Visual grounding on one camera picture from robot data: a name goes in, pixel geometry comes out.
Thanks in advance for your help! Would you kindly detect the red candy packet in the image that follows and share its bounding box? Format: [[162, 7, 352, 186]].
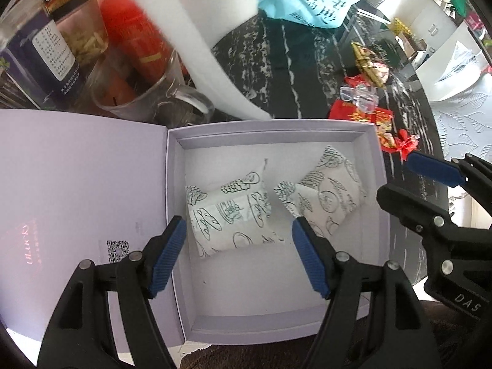
[[375, 121, 401, 153], [328, 100, 393, 124]]

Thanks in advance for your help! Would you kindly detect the white printed bread packet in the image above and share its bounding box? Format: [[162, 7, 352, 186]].
[[273, 144, 367, 239], [184, 157, 275, 260]]

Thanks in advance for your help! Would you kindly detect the glass cup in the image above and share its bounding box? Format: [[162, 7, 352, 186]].
[[86, 46, 216, 129]]

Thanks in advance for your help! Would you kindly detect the lavender gift box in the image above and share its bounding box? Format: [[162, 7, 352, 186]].
[[0, 108, 393, 354]]

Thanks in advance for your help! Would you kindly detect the brown fuzzy cloth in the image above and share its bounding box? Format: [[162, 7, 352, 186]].
[[179, 304, 489, 369]]

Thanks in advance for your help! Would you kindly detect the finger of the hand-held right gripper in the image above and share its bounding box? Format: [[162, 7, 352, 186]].
[[376, 182, 492, 289], [405, 151, 492, 216]]

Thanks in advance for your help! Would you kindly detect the dark blue labelled box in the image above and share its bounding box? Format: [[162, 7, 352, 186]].
[[0, 0, 101, 110]]

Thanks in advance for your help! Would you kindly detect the clear snack container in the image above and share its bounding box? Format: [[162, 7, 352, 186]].
[[50, 0, 110, 70]]

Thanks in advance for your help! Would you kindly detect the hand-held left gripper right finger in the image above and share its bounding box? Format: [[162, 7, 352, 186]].
[[291, 215, 442, 369]]

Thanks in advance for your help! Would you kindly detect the white leaf embossed cloth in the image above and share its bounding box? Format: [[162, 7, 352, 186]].
[[427, 77, 492, 162]]

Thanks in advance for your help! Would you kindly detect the white cabinet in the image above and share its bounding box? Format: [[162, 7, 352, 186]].
[[375, 0, 462, 58]]

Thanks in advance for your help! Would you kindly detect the red cylinder can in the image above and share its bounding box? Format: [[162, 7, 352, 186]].
[[101, 0, 175, 85]]

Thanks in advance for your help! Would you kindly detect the green gold cereal packet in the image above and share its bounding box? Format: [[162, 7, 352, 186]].
[[350, 42, 393, 85]]

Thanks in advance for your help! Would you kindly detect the white foam sheet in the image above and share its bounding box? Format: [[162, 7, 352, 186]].
[[113, 0, 275, 121]]

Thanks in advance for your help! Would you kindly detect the clear plastic clip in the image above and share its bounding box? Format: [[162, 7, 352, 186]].
[[340, 85, 378, 113]]

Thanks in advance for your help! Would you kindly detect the white folded paper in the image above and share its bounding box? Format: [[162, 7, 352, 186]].
[[417, 40, 492, 102]]

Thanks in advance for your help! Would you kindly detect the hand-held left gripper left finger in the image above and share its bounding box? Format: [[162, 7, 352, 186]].
[[36, 215, 189, 369]]

